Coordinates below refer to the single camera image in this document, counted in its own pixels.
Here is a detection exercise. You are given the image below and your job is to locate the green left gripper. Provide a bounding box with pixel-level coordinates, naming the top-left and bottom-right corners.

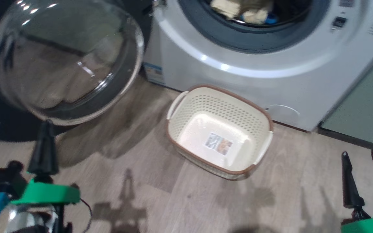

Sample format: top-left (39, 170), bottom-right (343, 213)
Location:
top-left (10, 120), bottom-right (81, 206)

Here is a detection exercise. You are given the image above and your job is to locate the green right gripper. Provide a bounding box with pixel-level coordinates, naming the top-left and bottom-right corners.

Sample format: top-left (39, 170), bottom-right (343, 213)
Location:
top-left (341, 149), bottom-right (373, 233)

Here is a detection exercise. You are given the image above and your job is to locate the round black glass washer door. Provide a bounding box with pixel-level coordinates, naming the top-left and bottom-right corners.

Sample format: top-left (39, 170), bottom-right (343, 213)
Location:
top-left (0, 0), bottom-right (153, 143)

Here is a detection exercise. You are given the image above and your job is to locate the cream and blue garment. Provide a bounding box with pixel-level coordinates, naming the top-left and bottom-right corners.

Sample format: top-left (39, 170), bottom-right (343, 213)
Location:
top-left (210, 0), bottom-right (278, 25)

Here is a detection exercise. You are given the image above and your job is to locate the white front-load washing machine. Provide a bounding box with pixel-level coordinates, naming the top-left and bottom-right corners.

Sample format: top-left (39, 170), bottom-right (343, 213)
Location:
top-left (143, 0), bottom-right (373, 132)

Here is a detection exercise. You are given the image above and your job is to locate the cream perforated basket brown rim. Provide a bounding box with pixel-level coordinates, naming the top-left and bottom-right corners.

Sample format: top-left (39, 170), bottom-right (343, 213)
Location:
top-left (166, 84), bottom-right (274, 180)

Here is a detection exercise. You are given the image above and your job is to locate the small printed label sticker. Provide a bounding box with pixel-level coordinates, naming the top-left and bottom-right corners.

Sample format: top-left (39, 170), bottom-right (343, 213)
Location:
top-left (204, 132), bottom-right (233, 156)

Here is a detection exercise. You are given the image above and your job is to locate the black door latch slot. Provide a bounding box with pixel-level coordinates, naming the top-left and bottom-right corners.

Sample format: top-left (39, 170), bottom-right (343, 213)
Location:
top-left (331, 16), bottom-right (348, 31)

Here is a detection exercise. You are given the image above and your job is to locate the dark cabinet plinth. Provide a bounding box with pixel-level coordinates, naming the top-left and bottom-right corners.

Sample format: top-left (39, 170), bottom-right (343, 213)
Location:
top-left (317, 127), bottom-right (373, 156)

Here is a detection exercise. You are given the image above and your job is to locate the large green cabinet panel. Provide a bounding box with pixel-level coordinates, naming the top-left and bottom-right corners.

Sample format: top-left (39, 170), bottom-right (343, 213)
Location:
top-left (319, 45), bottom-right (373, 150)

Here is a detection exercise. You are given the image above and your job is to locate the round drain filter cover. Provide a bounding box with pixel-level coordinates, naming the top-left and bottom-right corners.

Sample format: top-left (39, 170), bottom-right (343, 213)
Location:
top-left (266, 104), bottom-right (301, 122)

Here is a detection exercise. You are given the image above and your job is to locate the blue energy label sticker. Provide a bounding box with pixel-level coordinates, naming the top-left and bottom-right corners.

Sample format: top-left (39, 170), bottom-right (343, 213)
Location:
top-left (143, 62), bottom-right (165, 85)

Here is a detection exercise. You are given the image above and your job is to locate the thin black cable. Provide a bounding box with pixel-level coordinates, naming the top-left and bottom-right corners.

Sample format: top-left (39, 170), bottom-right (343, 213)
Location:
top-left (79, 198), bottom-right (94, 233)

